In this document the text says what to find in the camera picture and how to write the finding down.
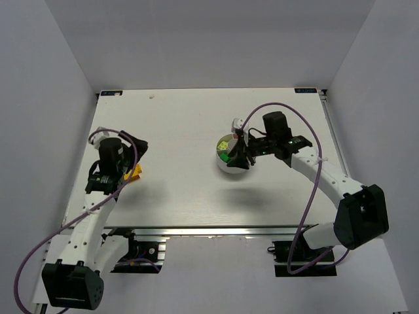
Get blue label sticker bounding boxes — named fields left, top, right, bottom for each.
left=100, top=90, right=123, bottom=97
left=294, top=88, right=318, bottom=94

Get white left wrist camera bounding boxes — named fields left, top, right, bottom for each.
left=88, top=127, right=109, bottom=150

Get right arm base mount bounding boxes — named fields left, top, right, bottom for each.
left=267, top=241, right=337, bottom=277

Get pale green curved lego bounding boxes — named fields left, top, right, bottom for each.
left=217, top=141, right=228, bottom=150

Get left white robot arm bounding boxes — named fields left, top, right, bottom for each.
left=41, top=129, right=148, bottom=310

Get dark green lego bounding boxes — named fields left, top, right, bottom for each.
left=220, top=153, right=230, bottom=163

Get blue label sticker left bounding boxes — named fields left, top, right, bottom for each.
left=100, top=90, right=123, bottom=97

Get aluminium table front rail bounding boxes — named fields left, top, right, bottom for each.
left=60, top=225, right=328, bottom=239

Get orange yellow lego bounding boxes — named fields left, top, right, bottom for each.
left=124, top=164, right=142, bottom=182

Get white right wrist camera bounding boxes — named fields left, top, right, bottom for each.
left=231, top=118, right=249, bottom=145

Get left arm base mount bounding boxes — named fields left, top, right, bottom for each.
left=108, top=228, right=167, bottom=274

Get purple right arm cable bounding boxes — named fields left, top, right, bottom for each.
left=240, top=102, right=348, bottom=275

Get white round divided container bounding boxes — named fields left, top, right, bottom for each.
left=216, top=133, right=246, bottom=175

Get blue label sticker right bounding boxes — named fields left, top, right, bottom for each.
left=294, top=88, right=318, bottom=94

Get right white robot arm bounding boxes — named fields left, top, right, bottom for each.
left=227, top=111, right=390, bottom=250

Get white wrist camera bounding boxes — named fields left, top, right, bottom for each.
left=231, top=118, right=249, bottom=145
left=88, top=127, right=109, bottom=150

